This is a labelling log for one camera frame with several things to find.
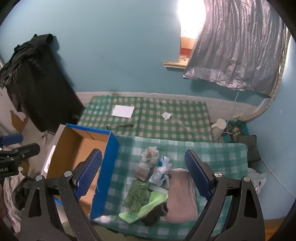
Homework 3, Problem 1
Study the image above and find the dark stick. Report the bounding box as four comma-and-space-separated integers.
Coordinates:
106, 124, 134, 130

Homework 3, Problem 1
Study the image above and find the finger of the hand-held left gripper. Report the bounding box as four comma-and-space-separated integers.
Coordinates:
0, 134, 23, 146
0, 143, 40, 163

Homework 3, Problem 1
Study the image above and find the striped braided cord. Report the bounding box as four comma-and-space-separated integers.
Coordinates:
245, 30, 292, 121

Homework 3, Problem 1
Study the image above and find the white paper sheet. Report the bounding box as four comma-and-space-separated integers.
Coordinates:
112, 105, 135, 118

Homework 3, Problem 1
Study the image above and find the clear bag of mixed cloths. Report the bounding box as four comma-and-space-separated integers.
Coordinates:
141, 147, 159, 167

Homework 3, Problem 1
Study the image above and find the grey striped cloth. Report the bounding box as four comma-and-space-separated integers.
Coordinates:
0, 167, 30, 232

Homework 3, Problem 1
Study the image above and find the blue and white plastic bag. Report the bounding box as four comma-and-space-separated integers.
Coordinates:
149, 156, 173, 186

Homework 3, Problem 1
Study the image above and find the black hanging cloth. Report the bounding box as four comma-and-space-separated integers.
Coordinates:
0, 34, 85, 133

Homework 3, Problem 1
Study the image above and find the dark cushion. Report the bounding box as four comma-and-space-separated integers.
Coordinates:
237, 134, 260, 163

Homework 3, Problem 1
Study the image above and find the lime green cloth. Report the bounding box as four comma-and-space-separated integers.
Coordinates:
119, 192, 169, 224

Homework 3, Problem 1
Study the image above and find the light green checkered cloth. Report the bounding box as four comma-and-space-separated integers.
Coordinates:
92, 136, 249, 239

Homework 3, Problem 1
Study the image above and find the green patterned pouch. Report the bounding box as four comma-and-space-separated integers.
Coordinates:
122, 179, 149, 212

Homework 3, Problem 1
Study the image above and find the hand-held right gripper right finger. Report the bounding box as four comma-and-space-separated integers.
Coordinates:
184, 149, 265, 241

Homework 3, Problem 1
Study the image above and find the silver curtain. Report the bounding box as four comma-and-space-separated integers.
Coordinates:
183, 0, 286, 96

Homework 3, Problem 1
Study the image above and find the clear bag of beige cloths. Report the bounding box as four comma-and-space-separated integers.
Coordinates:
135, 162, 155, 181

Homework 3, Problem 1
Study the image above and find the wooden window sill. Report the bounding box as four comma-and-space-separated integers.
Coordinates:
163, 61, 188, 69

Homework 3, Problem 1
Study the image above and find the blue cardboard box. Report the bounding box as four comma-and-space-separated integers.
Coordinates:
43, 123, 120, 220

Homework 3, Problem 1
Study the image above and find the dark green checkered tablecloth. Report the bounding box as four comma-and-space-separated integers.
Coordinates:
77, 95, 213, 143

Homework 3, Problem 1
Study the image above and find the camouflage cloth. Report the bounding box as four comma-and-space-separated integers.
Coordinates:
228, 125, 242, 141

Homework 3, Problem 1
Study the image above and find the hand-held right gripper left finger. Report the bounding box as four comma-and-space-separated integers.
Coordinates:
20, 148, 103, 241

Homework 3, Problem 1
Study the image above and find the black sock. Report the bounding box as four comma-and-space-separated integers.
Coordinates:
141, 202, 169, 226

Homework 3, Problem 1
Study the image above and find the white jug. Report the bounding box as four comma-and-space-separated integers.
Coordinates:
211, 118, 228, 143

